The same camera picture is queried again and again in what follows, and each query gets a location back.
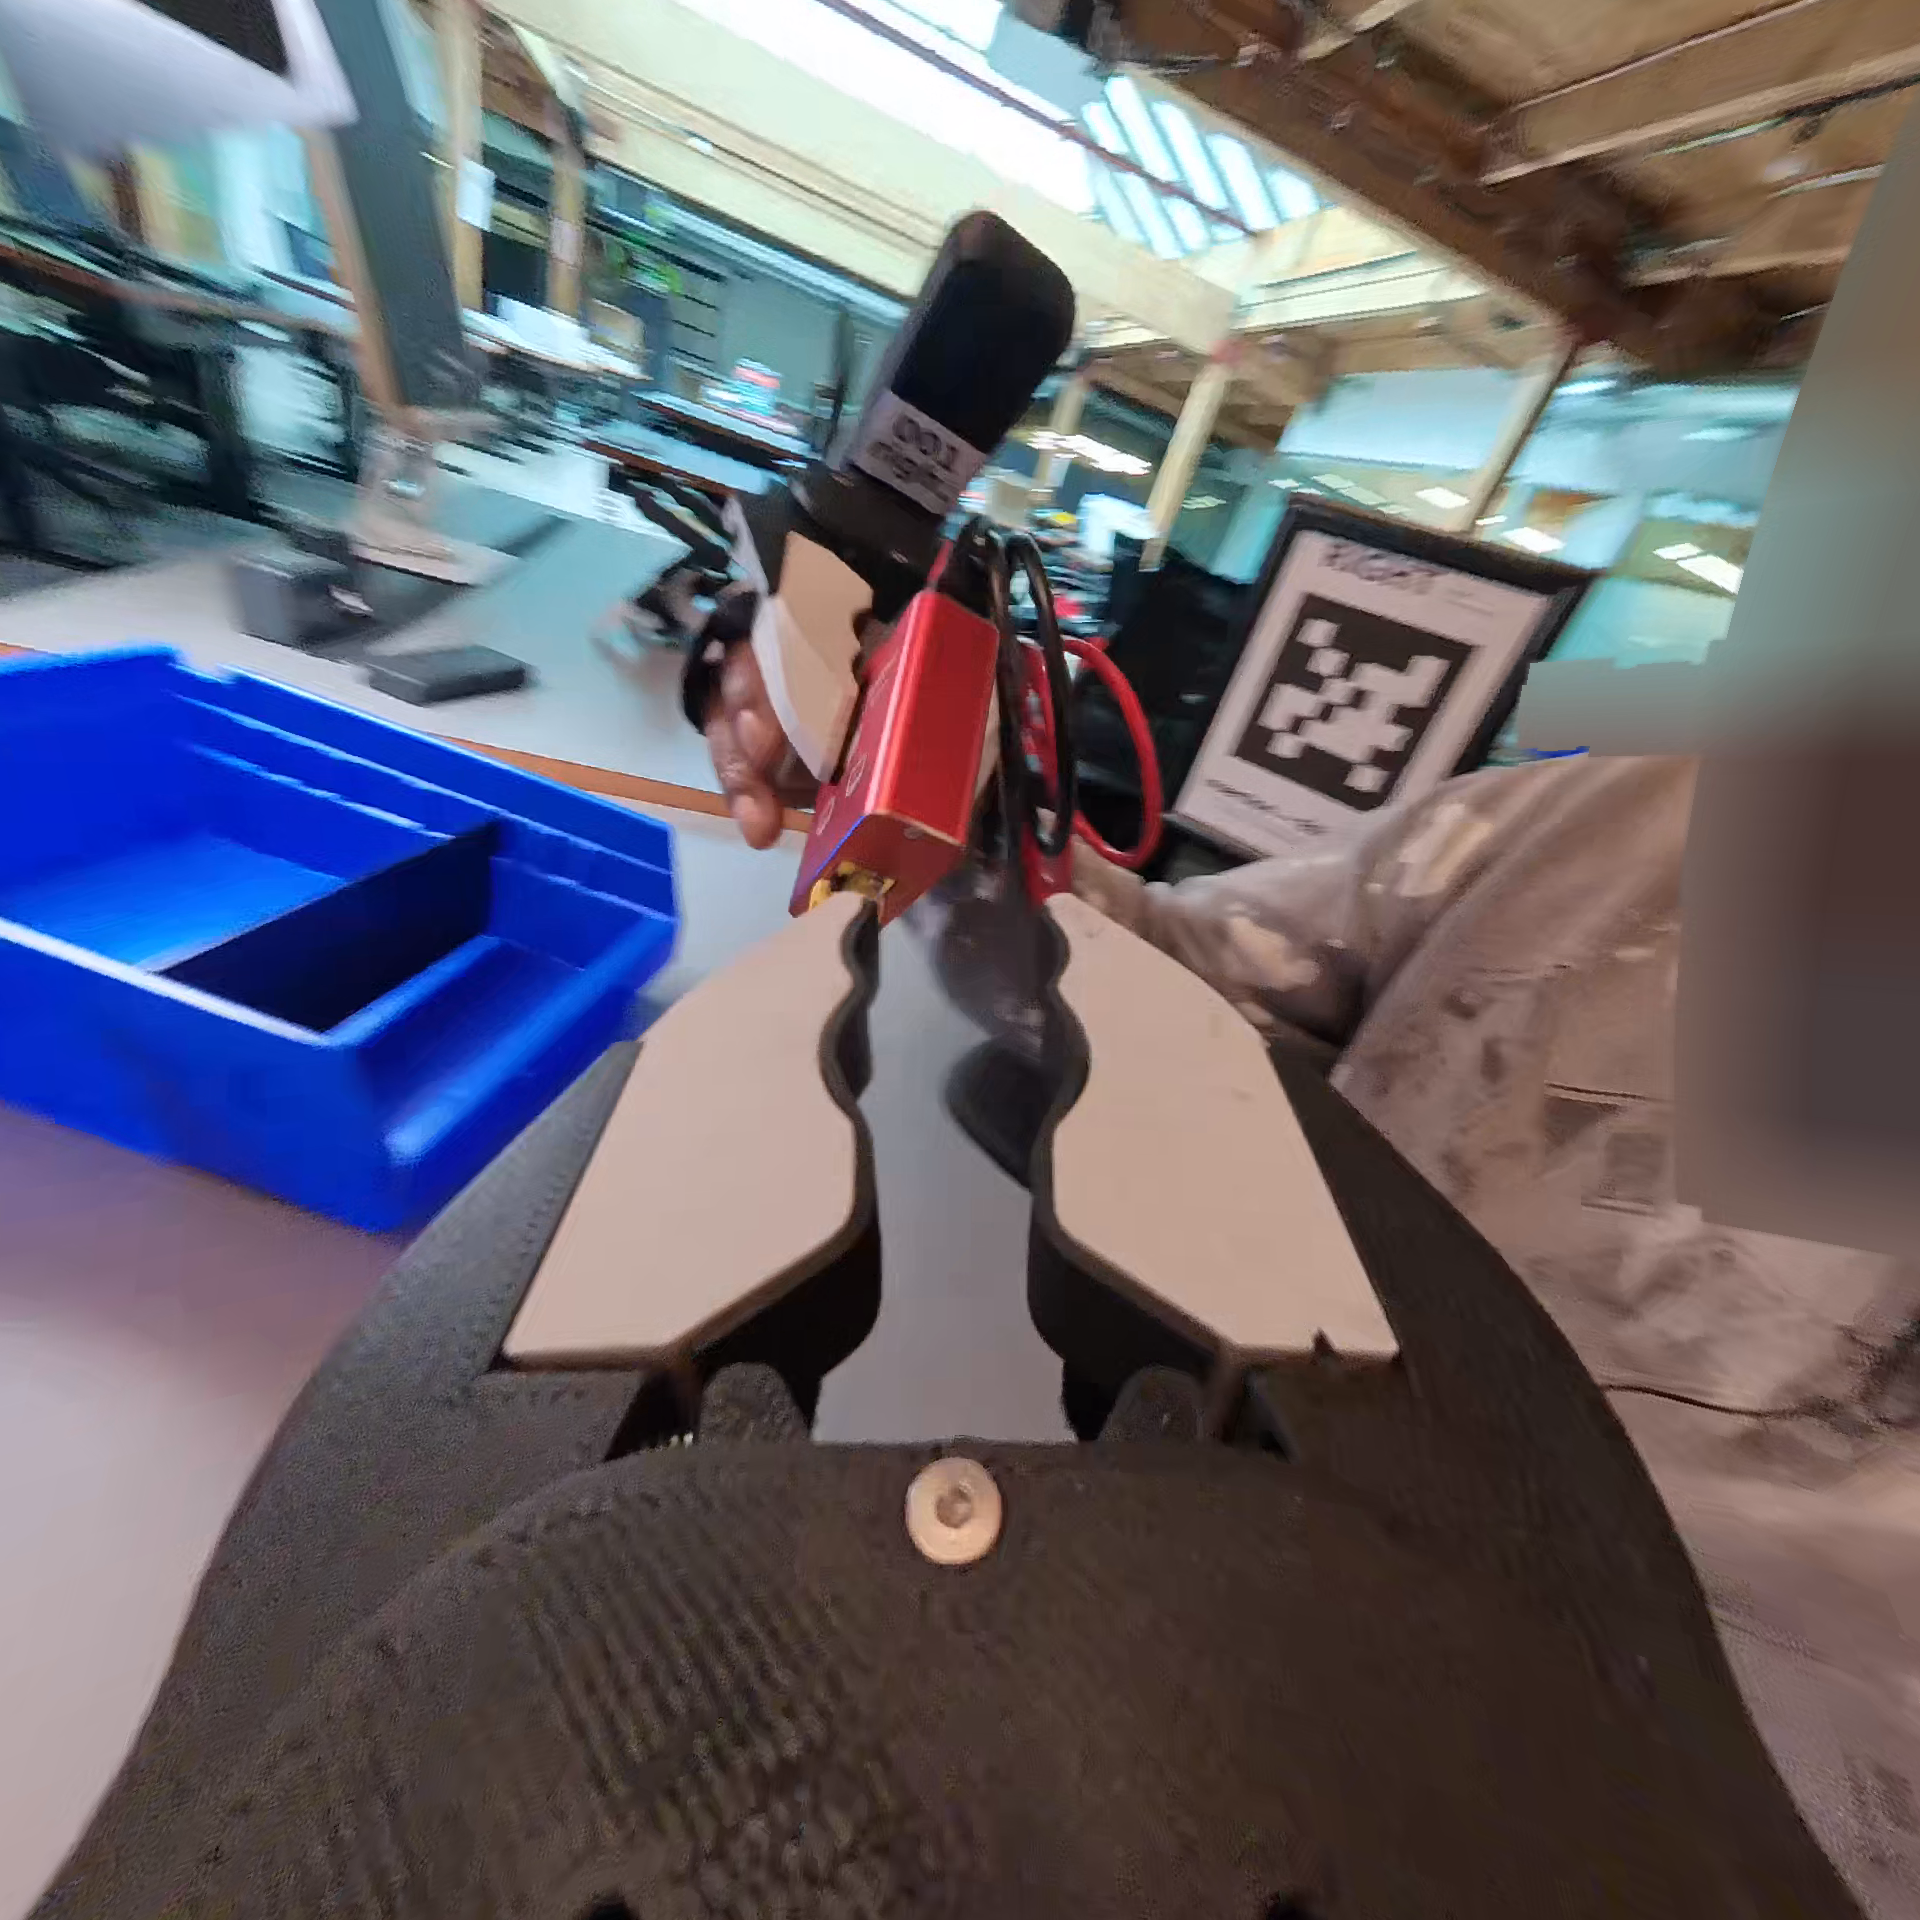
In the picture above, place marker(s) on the white side table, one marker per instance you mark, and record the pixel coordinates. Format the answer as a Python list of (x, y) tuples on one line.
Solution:
[(599, 662)]

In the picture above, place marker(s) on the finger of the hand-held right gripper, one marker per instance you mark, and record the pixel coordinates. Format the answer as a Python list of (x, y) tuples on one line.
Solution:
[(818, 630)]

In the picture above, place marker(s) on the black bin divider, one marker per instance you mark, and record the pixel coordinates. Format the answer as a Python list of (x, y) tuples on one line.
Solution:
[(345, 931)]

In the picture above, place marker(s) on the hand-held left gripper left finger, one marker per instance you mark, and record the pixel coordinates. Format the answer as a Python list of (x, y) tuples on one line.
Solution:
[(705, 1184)]

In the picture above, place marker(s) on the black panel board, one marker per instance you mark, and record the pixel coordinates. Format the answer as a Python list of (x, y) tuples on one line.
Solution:
[(398, 224)]

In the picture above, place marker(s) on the person's torso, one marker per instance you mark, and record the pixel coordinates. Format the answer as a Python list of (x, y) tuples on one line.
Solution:
[(1800, 1499)]

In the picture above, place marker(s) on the dark grey flat box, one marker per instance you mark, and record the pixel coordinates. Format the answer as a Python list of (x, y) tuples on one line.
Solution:
[(447, 675)]

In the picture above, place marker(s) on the blue plastic storage bin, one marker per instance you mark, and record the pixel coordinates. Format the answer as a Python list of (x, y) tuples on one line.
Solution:
[(224, 1050)]

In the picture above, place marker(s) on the white board stand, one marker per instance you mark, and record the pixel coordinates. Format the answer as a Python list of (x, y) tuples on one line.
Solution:
[(428, 511)]

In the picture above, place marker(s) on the person's right hand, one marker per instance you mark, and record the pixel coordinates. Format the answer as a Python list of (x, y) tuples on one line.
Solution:
[(758, 765)]

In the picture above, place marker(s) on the grey device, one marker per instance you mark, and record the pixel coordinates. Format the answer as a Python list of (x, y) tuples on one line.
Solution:
[(301, 599)]

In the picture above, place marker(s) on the person's right forearm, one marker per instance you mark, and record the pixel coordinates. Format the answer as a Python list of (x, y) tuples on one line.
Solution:
[(1277, 931)]

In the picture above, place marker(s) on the red metal ethernet adapter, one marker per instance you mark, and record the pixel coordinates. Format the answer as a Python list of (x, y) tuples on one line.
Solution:
[(916, 721)]

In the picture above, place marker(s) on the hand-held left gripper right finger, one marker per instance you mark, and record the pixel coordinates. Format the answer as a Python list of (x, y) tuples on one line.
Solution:
[(1200, 1184)]

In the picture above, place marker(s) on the printed tag sign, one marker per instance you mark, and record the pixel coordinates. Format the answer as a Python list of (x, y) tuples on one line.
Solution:
[(1366, 691)]

